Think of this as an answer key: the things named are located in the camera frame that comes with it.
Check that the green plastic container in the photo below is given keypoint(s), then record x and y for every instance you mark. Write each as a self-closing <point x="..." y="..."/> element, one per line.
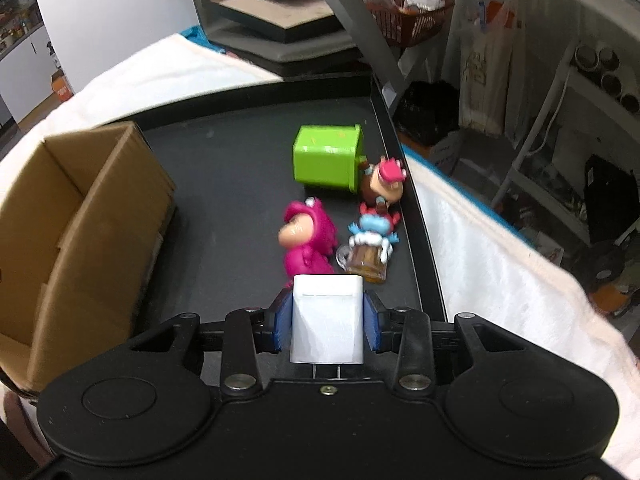
<point x="325" y="155"/>

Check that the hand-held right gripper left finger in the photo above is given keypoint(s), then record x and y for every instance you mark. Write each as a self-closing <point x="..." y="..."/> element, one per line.
<point x="281" y="322"/>

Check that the black plastic tray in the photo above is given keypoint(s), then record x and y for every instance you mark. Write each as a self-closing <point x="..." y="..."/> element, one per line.
<point x="225" y="160"/>

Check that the cardboard tube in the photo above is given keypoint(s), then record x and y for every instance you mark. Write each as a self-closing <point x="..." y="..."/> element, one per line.
<point x="586" y="57"/>
<point x="611" y="82"/>

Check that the teal printed blanket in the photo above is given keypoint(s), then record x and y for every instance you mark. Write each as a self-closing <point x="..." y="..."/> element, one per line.
<point x="197" y="35"/>

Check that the red-brown plastic basket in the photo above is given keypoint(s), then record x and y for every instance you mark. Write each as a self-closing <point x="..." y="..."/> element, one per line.
<point x="410" y="25"/>

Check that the grey chair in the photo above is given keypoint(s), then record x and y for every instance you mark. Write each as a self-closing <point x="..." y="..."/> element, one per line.
<point x="300" y="55"/>

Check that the black picture frame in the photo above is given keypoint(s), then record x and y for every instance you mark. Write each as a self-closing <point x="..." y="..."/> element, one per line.
<point x="280" y="15"/>

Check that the orange cardboard box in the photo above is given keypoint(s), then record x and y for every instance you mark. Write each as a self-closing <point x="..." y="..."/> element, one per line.
<point x="62" y="87"/>

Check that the brown cardboard box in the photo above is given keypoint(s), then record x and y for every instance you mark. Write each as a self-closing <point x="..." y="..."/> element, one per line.
<point x="100" y="240"/>

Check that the white shelf rack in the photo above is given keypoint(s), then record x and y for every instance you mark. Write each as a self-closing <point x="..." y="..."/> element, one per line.
<point x="550" y="100"/>

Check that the black plastic bag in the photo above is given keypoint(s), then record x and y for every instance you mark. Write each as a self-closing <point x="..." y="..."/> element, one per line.
<point x="427" y="110"/>

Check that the white power adapter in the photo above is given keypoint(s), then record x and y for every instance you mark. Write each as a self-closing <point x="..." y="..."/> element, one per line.
<point x="327" y="320"/>

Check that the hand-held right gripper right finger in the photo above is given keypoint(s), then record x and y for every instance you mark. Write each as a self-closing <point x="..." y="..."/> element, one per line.
<point x="372" y="327"/>

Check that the grey desk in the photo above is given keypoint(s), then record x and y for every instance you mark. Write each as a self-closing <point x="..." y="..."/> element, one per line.
<point x="360" y="25"/>

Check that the white tote bag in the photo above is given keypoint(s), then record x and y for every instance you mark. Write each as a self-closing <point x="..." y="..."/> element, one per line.
<point x="485" y="70"/>

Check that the blue figurine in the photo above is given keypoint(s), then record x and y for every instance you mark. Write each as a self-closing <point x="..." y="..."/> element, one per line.
<point x="367" y="257"/>

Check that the brown figurine with pink hat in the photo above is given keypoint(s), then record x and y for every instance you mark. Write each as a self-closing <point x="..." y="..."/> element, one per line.
<point x="380" y="185"/>

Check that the black box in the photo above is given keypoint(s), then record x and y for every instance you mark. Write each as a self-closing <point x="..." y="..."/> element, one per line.
<point x="610" y="200"/>

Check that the white cabinet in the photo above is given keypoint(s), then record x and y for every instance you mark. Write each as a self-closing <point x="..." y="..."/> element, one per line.
<point x="20" y="60"/>

